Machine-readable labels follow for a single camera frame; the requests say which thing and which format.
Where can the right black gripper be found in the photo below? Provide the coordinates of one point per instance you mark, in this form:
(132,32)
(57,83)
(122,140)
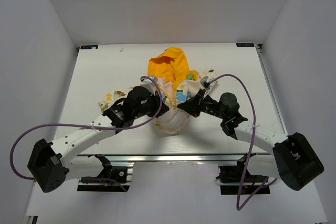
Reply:
(194,106)

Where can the aluminium table front rail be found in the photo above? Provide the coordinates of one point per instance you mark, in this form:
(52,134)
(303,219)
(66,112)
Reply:
(175,158)

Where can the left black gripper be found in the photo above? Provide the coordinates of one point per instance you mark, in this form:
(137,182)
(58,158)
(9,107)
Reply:
(157,100)

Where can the blue table label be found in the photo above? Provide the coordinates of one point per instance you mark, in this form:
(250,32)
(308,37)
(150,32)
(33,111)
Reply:
(244,44)
(88,47)

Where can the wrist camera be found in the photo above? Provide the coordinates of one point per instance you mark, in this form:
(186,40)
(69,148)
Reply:
(205,83)
(148,82)

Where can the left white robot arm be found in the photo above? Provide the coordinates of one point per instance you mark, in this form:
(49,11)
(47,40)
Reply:
(55,162)

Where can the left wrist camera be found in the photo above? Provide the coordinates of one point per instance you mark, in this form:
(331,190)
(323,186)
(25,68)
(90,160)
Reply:
(148,82)

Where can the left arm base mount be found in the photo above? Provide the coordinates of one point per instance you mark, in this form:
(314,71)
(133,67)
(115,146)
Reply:
(113,177)

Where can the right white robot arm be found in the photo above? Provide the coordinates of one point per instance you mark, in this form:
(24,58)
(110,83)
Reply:
(289,158)

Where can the yellow cream dinosaur print jacket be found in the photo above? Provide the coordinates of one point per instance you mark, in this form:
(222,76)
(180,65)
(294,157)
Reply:
(178,83)

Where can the left blue table label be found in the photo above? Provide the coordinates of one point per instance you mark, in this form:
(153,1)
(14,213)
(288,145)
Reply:
(88,47)

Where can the right blue table label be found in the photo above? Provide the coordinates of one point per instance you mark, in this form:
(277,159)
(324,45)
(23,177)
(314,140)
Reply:
(244,44)

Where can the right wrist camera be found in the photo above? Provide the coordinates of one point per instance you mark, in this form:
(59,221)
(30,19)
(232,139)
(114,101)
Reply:
(205,83)

